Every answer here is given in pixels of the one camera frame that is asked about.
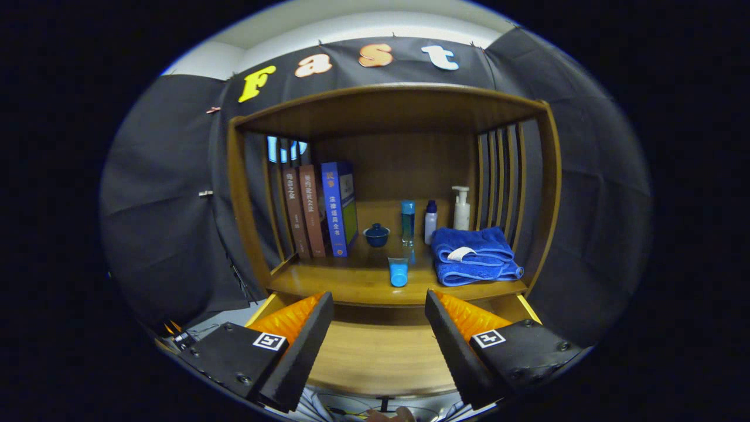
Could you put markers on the white pump bottle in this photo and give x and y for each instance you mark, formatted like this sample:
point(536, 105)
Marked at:
point(462, 214)

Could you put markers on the blue book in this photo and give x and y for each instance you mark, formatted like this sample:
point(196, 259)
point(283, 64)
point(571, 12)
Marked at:
point(335, 211)

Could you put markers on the black backdrop cloth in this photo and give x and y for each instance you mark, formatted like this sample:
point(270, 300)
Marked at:
point(164, 193)

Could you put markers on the wooden countertop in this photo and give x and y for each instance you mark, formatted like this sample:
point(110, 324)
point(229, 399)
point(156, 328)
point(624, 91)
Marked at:
point(357, 278)

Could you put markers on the teal glass bottle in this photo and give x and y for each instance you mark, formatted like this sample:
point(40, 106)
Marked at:
point(408, 223)

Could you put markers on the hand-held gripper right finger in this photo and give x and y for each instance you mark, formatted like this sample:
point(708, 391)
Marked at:
point(457, 354)

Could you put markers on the blue lidded teacup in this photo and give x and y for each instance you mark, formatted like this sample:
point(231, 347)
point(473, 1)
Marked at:
point(376, 235)

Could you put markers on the wooden drawer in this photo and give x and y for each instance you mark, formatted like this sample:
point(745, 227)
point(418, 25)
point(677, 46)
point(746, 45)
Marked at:
point(381, 357)

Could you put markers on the wooden cabinet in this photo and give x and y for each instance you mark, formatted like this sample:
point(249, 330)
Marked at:
point(404, 164)

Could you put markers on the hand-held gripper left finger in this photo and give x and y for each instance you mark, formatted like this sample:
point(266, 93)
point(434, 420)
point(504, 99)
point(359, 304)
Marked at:
point(304, 351)

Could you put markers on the brown book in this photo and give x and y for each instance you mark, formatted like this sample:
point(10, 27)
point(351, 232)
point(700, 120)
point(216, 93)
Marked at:
point(295, 211)
point(311, 208)

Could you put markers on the folded blue towel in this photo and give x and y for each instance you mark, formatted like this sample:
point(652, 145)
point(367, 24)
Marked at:
point(486, 264)

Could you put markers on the blue cosmetic tube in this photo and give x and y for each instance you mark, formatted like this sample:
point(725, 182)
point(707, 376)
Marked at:
point(398, 274)

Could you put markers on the white bottle blue cap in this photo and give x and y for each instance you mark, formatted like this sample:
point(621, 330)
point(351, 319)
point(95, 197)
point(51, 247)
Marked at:
point(430, 225)

